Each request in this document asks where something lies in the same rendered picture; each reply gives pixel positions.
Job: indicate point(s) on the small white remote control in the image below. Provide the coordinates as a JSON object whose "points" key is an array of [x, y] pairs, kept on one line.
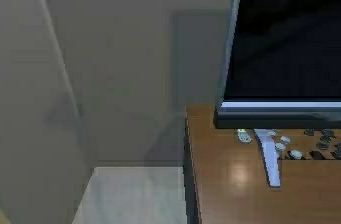
{"points": [[243, 136]]}

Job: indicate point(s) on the brown wooden table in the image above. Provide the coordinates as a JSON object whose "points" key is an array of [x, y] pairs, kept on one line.
{"points": [[244, 193]]}

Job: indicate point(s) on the black television set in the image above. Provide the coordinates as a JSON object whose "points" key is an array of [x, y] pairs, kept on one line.
{"points": [[294, 60]]}

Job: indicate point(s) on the black chess board with pieces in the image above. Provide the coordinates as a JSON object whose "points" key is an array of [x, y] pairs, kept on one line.
{"points": [[321, 146]]}

